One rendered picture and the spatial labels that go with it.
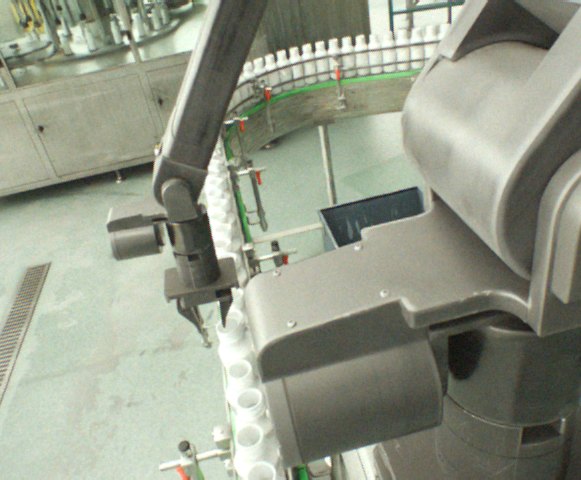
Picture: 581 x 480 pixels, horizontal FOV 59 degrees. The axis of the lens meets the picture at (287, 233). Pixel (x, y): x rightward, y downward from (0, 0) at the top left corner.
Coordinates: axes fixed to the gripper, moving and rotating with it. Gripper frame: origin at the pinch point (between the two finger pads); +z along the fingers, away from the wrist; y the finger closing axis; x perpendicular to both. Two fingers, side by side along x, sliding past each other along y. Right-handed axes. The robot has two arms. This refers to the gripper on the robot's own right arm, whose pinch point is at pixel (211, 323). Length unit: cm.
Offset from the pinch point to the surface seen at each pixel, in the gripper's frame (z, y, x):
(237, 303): 5.1, -4.2, -9.7
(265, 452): 6.8, -4.5, 18.8
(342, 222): 30, -39, -68
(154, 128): 85, 39, -338
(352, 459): 11.1, -15.7, 19.7
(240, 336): 2.3, -3.9, 1.5
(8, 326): 131, 126, -183
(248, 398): 6.0, -3.5, 10.3
